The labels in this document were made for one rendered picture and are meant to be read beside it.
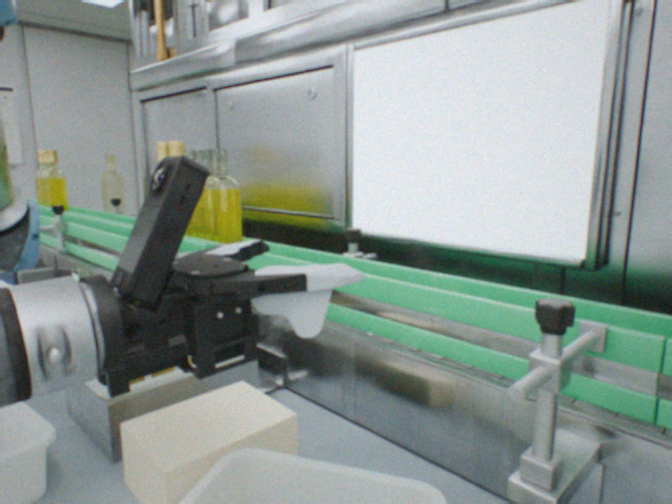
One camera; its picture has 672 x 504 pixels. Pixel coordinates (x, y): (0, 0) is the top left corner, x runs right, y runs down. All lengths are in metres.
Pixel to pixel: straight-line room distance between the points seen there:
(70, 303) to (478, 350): 0.41
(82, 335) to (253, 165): 0.81
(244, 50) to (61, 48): 6.09
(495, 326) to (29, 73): 6.74
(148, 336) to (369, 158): 0.56
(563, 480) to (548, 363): 0.11
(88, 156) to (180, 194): 6.74
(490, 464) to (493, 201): 0.35
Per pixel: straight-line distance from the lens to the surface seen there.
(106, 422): 0.68
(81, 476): 0.70
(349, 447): 0.68
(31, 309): 0.35
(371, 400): 0.68
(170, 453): 0.55
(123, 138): 7.28
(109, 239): 1.15
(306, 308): 0.39
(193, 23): 1.44
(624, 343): 0.52
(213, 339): 0.39
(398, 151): 0.81
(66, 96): 7.10
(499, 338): 0.56
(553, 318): 0.40
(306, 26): 1.01
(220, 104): 1.22
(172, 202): 0.37
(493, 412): 0.57
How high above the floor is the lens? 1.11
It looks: 10 degrees down
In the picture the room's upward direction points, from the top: straight up
